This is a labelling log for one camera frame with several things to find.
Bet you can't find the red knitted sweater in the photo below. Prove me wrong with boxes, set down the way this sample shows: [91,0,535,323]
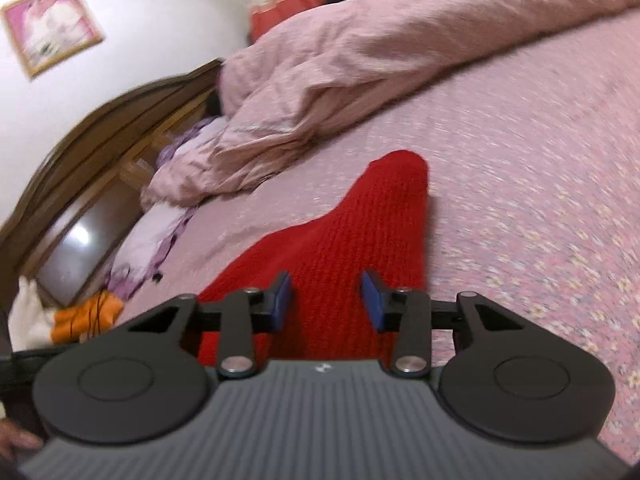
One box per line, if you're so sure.
[198,151,428,363]

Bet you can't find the person's left hand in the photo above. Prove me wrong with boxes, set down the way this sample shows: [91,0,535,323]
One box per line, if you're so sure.
[0,418,42,462]

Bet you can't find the orange cloth item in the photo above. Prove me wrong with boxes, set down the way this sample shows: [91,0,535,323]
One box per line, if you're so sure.
[51,289,124,344]

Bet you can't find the white purple pillow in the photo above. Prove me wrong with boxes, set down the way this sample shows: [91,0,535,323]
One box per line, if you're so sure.
[105,115,227,301]

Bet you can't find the wooden headboard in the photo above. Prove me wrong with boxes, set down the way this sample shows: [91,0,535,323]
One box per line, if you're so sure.
[1,60,221,311]

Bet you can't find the pink floral bed sheet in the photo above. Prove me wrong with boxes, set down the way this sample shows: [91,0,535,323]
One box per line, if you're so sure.
[122,9,639,463]

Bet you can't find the pink floral duvet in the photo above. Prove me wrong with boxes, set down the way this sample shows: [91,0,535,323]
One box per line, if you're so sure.
[141,0,639,207]

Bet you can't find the framed wedding photo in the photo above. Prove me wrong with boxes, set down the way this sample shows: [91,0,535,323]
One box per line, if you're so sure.
[1,0,104,79]

